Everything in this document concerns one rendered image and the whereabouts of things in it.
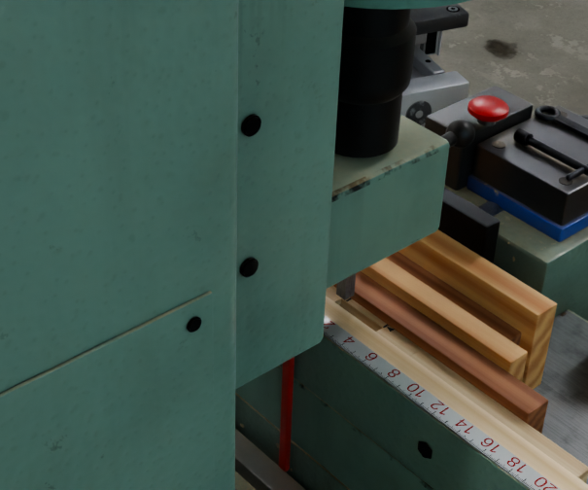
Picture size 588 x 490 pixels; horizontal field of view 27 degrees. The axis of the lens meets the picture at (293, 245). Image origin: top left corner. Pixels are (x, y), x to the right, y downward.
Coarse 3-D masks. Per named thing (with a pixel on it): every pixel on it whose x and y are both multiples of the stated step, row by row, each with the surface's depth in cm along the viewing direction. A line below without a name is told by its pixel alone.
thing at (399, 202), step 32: (416, 128) 77; (352, 160) 74; (384, 160) 74; (416, 160) 75; (352, 192) 72; (384, 192) 74; (416, 192) 76; (352, 224) 73; (384, 224) 75; (416, 224) 78; (352, 256) 75; (384, 256) 77
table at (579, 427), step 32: (576, 320) 89; (576, 352) 86; (256, 384) 87; (544, 384) 83; (576, 384) 83; (320, 416) 82; (576, 416) 81; (320, 448) 84; (352, 448) 81; (576, 448) 78; (352, 480) 82; (384, 480) 79; (416, 480) 76
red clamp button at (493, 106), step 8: (480, 96) 90; (488, 96) 90; (472, 104) 89; (480, 104) 89; (488, 104) 89; (496, 104) 89; (504, 104) 89; (472, 112) 89; (480, 112) 89; (488, 112) 89; (496, 112) 89; (504, 112) 89; (480, 120) 89; (488, 120) 89; (496, 120) 89
